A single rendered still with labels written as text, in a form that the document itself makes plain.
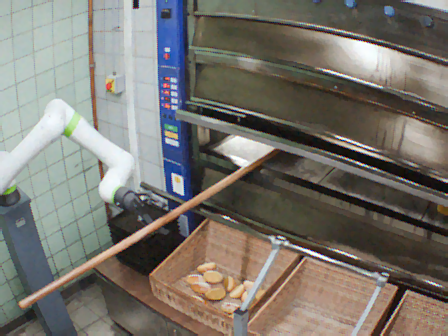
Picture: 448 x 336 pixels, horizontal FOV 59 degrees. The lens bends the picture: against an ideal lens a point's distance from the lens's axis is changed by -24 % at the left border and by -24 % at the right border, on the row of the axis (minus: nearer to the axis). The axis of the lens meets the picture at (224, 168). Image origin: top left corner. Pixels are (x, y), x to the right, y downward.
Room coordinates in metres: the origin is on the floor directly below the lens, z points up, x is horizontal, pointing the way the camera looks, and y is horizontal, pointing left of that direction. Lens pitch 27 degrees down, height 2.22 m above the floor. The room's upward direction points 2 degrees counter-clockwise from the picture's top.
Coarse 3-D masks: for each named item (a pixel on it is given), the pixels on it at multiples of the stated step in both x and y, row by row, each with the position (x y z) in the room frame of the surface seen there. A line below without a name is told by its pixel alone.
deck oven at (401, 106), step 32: (192, 0) 2.19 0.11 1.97; (192, 32) 2.20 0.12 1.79; (192, 64) 2.20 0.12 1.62; (224, 64) 2.08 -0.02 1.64; (256, 64) 1.97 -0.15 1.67; (352, 96) 1.67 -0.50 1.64; (384, 96) 1.56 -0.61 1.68; (192, 128) 2.21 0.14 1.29; (288, 128) 1.87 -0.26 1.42; (192, 160) 2.22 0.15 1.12; (384, 160) 1.64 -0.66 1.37; (192, 192) 2.23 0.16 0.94; (288, 192) 1.86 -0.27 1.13; (384, 224) 1.52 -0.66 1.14; (416, 288) 1.35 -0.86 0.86
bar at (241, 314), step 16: (160, 192) 1.83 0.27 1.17; (192, 208) 1.71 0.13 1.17; (224, 224) 1.60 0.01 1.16; (240, 224) 1.57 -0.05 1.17; (272, 240) 1.46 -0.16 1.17; (272, 256) 1.43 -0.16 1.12; (304, 256) 1.37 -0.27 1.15; (320, 256) 1.33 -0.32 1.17; (352, 272) 1.22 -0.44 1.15; (368, 272) 1.18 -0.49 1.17; (256, 288) 1.35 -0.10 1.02; (368, 304) 1.09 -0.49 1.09; (240, 320) 1.27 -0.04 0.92
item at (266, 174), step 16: (208, 160) 2.15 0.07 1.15; (224, 160) 2.09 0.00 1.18; (240, 160) 2.08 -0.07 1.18; (256, 176) 1.97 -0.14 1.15; (272, 176) 1.92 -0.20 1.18; (288, 176) 1.91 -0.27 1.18; (304, 192) 1.81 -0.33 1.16; (320, 192) 1.76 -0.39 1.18; (336, 192) 1.75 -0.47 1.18; (352, 208) 1.64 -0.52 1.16; (368, 208) 1.60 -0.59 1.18; (384, 208) 1.58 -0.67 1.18; (400, 224) 1.47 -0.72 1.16; (416, 224) 1.43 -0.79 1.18; (432, 224) 1.41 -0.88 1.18
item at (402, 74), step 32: (224, 32) 2.08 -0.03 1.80; (256, 32) 1.97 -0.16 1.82; (288, 32) 1.88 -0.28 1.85; (320, 32) 1.79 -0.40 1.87; (288, 64) 1.80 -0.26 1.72; (320, 64) 1.74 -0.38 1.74; (352, 64) 1.66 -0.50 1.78; (384, 64) 1.57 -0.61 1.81; (416, 64) 1.49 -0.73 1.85; (416, 96) 1.45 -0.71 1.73
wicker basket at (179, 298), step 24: (192, 240) 2.03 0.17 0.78; (216, 240) 2.08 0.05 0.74; (240, 240) 2.00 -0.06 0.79; (168, 264) 1.89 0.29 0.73; (192, 264) 2.02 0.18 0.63; (216, 264) 2.04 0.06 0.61; (240, 264) 1.96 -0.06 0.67; (264, 264) 1.88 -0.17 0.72; (288, 264) 1.73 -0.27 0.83; (168, 288) 1.71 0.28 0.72; (264, 288) 1.83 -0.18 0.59; (192, 312) 1.62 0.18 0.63; (216, 312) 1.51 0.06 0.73
